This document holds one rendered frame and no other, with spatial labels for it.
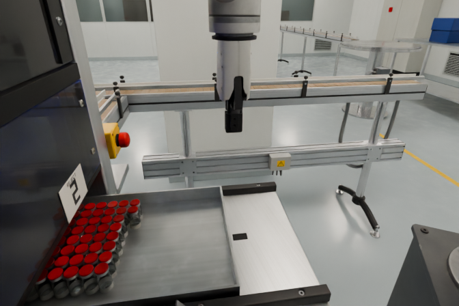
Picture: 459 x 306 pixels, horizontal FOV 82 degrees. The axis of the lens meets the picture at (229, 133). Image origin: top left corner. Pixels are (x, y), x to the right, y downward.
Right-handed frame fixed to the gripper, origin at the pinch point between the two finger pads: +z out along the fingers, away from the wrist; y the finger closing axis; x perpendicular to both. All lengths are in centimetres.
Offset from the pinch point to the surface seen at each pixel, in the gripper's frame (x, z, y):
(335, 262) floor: 67, 110, -51
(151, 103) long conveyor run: -28, 22, -82
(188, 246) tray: -9.8, 22.2, 8.2
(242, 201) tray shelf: 2.8, 22.4, -3.6
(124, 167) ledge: -28.6, 22.4, -23.9
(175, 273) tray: -12.1, 22.2, 13.9
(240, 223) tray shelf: 1.1, 22.4, 3.4
